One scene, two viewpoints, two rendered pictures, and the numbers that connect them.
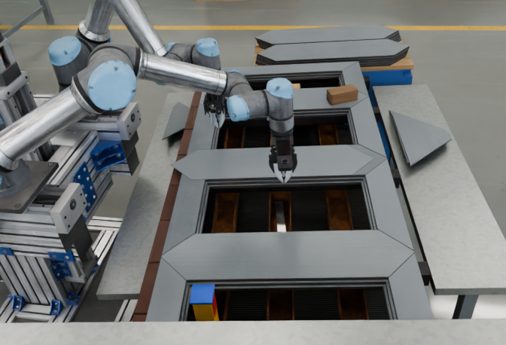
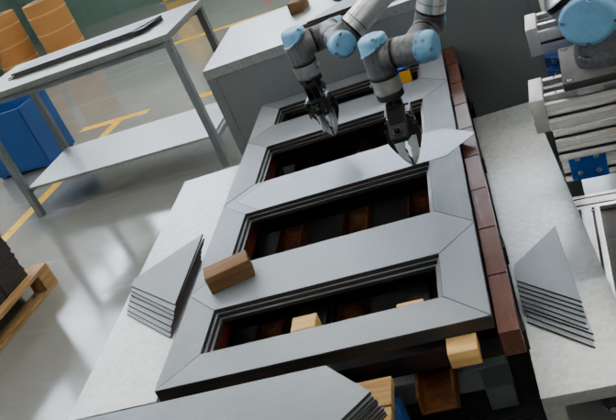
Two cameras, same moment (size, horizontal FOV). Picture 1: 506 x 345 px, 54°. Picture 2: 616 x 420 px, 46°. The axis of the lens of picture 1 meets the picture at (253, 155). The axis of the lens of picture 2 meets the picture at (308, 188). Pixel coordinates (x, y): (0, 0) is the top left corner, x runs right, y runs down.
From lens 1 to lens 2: 3.36 m
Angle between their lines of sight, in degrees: 117
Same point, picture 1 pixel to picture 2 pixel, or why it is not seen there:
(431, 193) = (201, 227)
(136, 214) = (535, 154)
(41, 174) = not seen: hidden behind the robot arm
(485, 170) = not seen: outside the picture
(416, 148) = (181, 255)
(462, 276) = (223, 174)
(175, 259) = (433, 82)
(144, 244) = (506, 138)
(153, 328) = (400, 2)
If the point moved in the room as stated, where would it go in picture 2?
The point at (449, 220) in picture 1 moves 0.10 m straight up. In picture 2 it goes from (203, 208) to (191, 184)
